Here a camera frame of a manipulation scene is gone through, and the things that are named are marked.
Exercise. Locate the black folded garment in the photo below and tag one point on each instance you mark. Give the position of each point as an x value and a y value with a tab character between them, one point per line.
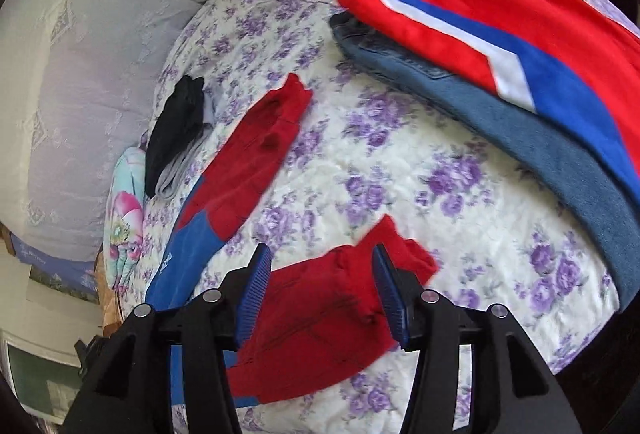
172	129

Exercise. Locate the blue fleece garment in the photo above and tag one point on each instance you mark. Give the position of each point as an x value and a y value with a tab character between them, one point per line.
320	314

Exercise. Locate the folded blue jeans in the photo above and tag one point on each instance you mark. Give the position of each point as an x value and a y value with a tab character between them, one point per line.
550	154

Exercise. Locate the grey folded garment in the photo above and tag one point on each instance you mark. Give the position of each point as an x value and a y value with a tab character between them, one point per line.
175	179

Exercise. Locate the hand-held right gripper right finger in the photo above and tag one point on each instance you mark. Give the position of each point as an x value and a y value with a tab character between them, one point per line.
390	299

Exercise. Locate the blue printed box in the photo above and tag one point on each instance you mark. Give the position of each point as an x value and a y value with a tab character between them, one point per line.
55	269

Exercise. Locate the white framed panel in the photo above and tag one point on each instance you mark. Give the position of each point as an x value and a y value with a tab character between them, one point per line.
35	374

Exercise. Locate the purple floral bedspread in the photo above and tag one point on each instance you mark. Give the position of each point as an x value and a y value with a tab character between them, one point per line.
390	174

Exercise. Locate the red white blue striped garment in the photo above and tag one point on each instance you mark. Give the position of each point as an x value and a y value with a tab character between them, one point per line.
450	14

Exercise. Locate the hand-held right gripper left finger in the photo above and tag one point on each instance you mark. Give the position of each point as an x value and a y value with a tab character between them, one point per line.
257	286

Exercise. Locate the grey lace quilted cover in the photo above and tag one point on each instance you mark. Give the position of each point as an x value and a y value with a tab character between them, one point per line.
75	89

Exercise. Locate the colourful floral folded blanket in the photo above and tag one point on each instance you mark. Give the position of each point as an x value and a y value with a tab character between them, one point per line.
125	214

